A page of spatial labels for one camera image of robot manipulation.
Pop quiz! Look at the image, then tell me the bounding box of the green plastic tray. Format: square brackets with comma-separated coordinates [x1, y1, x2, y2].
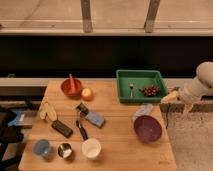
[116, 70, 167, 103]

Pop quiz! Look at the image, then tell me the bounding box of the black rectangular block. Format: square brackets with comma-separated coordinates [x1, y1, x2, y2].
[51, 120, 73, 138]

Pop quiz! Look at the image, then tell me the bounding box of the blue plastic cup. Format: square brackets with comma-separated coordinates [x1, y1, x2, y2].
[33, 139, 51, 159]

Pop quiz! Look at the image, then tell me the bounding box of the blue sponge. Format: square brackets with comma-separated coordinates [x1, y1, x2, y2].
[86, 112, 105, 128]

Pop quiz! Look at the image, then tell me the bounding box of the banana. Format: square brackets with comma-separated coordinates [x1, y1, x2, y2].
[39, 101, 57, 121]

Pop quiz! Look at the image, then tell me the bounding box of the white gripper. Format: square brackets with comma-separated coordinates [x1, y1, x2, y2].
[161, 87, 200, 104]

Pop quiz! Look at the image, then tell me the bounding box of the white cup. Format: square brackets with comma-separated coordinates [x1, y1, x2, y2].
[82, 138, 102, 160]

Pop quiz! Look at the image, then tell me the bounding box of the red bowl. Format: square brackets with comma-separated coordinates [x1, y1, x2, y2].
[61, 79, 82, 98]

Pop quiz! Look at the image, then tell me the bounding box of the clear plastic bag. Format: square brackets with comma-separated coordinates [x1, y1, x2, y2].
[132, 103, 153, 121]

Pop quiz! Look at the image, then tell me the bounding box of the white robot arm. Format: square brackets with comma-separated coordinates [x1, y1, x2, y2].
[161, 61, 213, 105]

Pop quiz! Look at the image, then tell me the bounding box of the red utensil in bowl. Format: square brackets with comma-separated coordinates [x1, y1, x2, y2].
[69, 74, 76, 94]

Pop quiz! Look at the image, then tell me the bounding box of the bunch of red grapes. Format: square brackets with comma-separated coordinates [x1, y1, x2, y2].
[139, 85, 160, 97]

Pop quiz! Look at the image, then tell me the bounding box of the apple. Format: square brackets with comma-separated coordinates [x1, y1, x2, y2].
[81, 88, 94, 101]

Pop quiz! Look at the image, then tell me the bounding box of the small metal cup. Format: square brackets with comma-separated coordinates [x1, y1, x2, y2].
[58, 143, 72, 159]

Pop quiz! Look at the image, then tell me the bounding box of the purple bowl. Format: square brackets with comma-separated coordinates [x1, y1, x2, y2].
[134, 115, 162, 143]

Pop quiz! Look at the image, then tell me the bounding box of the black chair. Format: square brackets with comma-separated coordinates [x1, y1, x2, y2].
[0, 106, 24, 171]

